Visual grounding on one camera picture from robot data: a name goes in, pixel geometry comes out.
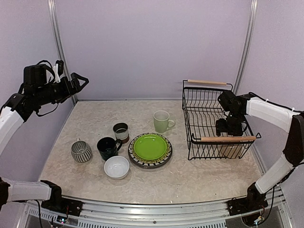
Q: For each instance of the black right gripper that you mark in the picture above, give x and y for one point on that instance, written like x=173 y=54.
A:
x=221 y=127

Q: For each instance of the striped black white cup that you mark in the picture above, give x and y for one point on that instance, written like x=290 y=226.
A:
x=81 y=151

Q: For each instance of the beige cup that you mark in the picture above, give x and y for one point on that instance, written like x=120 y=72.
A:
x=231 y=151

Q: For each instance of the dark green mug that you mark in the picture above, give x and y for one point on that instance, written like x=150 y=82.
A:
x=108 y=147

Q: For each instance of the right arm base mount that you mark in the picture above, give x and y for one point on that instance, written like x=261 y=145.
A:
x=242 y=205

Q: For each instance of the aluminium front rail frame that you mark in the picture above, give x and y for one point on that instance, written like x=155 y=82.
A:
x=98 y=214

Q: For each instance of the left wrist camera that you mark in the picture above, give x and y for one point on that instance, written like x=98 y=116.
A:
x=43 y=73

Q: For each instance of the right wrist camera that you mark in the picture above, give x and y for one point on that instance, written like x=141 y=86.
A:
x=228 y=101

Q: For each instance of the yellow green woven plate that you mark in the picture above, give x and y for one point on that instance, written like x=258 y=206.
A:
x=149 y=159

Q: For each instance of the brown white small bowl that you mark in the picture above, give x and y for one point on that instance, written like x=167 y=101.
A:
x=121 y=132

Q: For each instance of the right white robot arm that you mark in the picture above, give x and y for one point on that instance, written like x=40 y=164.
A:
x=286 y=135

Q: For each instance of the lime green plate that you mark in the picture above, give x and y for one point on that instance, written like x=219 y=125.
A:
x=149 y=147

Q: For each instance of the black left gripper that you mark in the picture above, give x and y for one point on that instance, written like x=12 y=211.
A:
x=69 y=90

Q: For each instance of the white plate dark stripes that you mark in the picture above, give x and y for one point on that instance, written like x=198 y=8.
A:
x=150 y=147

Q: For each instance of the grey reindeer plate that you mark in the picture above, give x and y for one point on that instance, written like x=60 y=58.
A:
x=150 y=166

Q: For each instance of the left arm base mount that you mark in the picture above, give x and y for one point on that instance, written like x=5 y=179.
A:
x=65 y=206

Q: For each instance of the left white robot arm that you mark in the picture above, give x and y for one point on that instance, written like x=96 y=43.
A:
x=14 y=113

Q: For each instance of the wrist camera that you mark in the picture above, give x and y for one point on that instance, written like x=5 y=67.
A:
x=43 y=73
x=228 y=101

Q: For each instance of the black wire dish rack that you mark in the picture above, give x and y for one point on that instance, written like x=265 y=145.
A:
x=201 y=111

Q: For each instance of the light green cup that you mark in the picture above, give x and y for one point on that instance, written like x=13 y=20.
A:
x=162 y=121

